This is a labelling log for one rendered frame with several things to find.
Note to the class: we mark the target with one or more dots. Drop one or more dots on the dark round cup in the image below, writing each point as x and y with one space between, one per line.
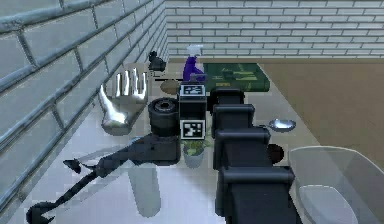
276 154

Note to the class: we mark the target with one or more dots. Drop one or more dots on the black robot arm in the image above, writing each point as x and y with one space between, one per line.
253 193

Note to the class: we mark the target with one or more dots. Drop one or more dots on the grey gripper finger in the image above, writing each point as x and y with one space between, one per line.
72 165
71 193

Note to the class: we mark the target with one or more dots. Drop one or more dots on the small black statue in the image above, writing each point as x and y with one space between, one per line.
156 62

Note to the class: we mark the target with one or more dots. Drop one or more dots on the brown round plate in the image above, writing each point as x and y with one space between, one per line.
169 87

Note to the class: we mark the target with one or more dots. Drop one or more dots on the purple spray bottle white top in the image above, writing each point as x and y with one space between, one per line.
191 68

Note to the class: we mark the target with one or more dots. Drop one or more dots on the white plastic chair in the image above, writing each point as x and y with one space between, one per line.
336 186

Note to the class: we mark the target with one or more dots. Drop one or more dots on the silver bowl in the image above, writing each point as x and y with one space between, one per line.
282 125

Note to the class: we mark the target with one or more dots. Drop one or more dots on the thin black pencil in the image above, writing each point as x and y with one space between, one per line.
166 79

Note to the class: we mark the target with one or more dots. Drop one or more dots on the green houseplant in white pot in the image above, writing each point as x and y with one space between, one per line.
194 152

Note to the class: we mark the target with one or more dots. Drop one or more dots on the green flat book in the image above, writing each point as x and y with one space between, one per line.
238 77

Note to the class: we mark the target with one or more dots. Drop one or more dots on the silver hand sculpture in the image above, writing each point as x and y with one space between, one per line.
123 103

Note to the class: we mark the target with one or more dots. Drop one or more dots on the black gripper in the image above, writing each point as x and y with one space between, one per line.
163 116

